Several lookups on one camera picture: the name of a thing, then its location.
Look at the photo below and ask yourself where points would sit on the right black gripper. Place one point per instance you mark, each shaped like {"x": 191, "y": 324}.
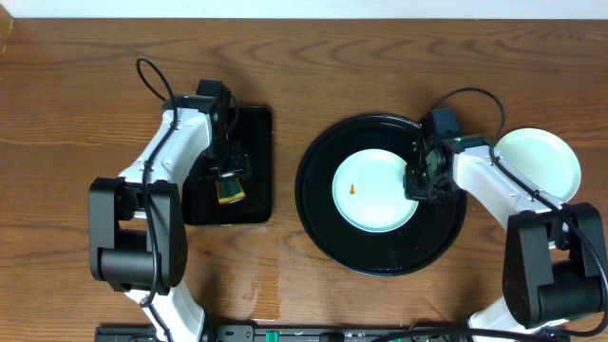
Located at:
{"x": 412, "y": 189}

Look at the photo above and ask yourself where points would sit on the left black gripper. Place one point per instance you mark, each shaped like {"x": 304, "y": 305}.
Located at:
{"x": 237, "y": 162}

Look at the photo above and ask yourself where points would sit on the yellow green sponge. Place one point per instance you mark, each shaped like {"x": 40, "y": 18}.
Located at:
{"x": 229, "y": 191}

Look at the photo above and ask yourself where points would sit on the light blue plate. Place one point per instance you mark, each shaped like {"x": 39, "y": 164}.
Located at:
{"x": 368, "y": 191}
{"x": 543, "y": 158}

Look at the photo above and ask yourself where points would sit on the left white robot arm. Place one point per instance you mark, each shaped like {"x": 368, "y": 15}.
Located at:
{"x": 137, "y": 238}

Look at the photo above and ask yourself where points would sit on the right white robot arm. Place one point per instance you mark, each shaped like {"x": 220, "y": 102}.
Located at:
{"x": 555, "y": 263}

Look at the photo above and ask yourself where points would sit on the round black tray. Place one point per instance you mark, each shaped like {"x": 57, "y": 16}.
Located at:
{"x": 408, "y": 249}

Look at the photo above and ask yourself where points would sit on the black rectangular tray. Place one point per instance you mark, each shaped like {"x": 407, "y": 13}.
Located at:
{"x": 200, "y": 205}

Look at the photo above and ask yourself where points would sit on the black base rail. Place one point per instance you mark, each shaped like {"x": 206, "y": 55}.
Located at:
{"x": 249, "y": 333}

